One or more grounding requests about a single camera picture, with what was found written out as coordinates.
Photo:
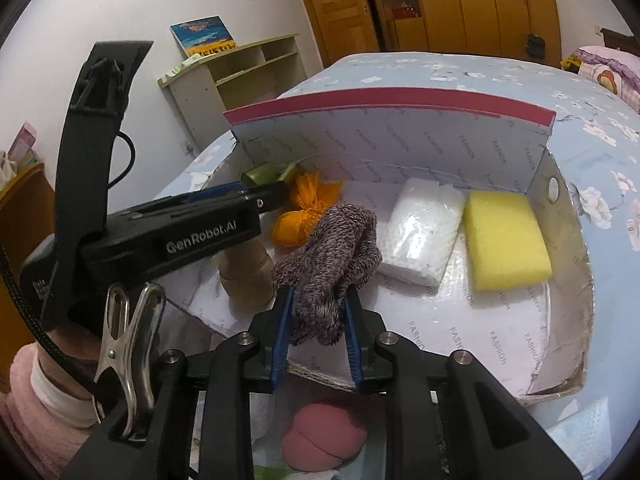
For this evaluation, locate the wooden bedside cabinet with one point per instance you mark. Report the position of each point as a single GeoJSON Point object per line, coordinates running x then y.
{"type": "Point", "coordinates": [25, 210]}

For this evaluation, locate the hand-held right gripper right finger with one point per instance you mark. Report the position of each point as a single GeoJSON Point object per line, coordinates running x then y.
{"type": "Point", "coordinates": [352, 340]}

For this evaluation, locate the black hanging bag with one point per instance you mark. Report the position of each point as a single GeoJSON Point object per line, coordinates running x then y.
{"type": "Point", "coordinates": [535, 46]}

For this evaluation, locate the pink ruffled pillow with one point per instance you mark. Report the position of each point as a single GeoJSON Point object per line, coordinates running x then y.
{"type": "Point", "coordinates": [610, 70]}

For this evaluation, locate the wooden wardrobe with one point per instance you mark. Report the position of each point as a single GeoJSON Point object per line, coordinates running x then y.
{"type": "Point", "coordinates": [475, 5]}

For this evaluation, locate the green satin ribbon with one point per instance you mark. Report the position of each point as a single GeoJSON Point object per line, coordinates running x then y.
{"type": "Point", "coordinates": [260, 175]}

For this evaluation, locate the brown knit sock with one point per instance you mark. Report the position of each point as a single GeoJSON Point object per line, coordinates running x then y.
{"type": "Point", "coordinates": [330, 250]}

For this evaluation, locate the wooden door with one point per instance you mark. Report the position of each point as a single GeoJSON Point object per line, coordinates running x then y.
{"type": "Point", "coordinates": [340, 15]}

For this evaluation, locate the beige makeup sponge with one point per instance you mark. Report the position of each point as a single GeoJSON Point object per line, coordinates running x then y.
{"type": "Point", "coordinates": [245, 270]}

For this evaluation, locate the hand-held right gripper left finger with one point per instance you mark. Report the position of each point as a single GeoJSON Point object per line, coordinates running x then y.
{"type": "Point", "coordinates": [282, 340]}

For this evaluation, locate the yellow sponge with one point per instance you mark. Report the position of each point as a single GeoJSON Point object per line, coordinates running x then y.
{"type": "Point", "coordinates": [505, 240]}

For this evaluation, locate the pink cardboard box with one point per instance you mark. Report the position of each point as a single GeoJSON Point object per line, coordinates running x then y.
{"type": "Point", "coordinates": [450, 320]}

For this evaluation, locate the blue floral bed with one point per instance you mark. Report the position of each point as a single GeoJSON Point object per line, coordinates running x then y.
{"type": "Point", "coordinates": [600, 170]}

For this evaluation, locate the pink carton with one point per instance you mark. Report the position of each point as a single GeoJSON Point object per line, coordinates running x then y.
{"type": "Point", "coordinates": [22, 142]}

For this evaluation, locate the white towel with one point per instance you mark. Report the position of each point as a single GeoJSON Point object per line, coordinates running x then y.
{"type": "Point", "coordinates": [425, 235]}

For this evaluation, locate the green book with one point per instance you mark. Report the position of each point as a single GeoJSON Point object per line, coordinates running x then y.
{"type": "Point", "coordinates": [185, 66]}

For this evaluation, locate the orange cloth bundle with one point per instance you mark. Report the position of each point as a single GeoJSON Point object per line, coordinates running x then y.
{"type": "Point", "coordinates": [305, 205]}

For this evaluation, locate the yellow plush toy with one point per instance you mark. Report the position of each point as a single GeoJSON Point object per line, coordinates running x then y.
{"type": "Point", "coordinates": [570, 62]}

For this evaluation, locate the blue and yellow painting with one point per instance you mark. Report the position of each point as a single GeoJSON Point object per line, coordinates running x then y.
{"type": "Point", "coordinates": [202, 35]}

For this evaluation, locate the person's left forearm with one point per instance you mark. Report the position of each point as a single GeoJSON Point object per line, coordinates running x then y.
{"type": "Point", "coordinates": [30, 410]}

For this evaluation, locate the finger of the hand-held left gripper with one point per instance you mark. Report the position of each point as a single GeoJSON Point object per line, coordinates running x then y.
{"type": "Point", "coordinates": [265, 199]}

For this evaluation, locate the metal spring clip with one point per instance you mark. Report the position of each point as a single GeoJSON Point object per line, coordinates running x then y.
{"type": "Point", "coordinates": [130, 360]}

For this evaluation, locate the pale green shelf desk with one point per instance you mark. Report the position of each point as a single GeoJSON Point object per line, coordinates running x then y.
{"type": "Point", "coordinates": [200, 95]}

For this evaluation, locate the red shelf item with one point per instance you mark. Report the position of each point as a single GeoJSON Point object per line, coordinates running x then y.
{"type": "Point", "coordinates": [402, 11]}

